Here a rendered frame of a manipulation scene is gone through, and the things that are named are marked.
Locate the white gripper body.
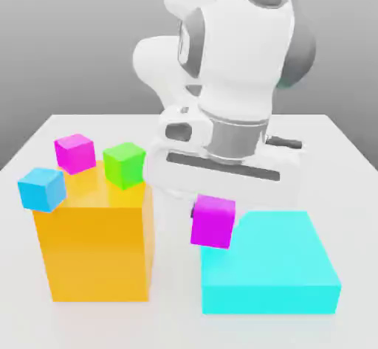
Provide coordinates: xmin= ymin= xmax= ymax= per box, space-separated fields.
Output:
xmin=143 ymin=141 xmax=305 ymax=212

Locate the small magenta cube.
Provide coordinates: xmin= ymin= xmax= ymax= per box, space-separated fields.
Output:
xmin=190 ymin=194 xmax=236 ymax=250
xmin=53 ymin=133 xmax=97 ymax=176

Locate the small green cube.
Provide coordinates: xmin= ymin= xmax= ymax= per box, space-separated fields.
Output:
xmin=103 ymin=142 xmax=147 ymax=191

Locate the small blue cube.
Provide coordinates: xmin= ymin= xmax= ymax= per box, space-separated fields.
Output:
xmin=17 ymin=167 xmax=67 ymax=213

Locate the large cyan box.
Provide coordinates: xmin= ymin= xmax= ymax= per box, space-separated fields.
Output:
xmin=200 ymin=210 xmax=343 ymax=315

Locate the large orange box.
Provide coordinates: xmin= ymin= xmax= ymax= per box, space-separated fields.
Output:
xmin=32 ymin=159 xmax=156 ymax=303

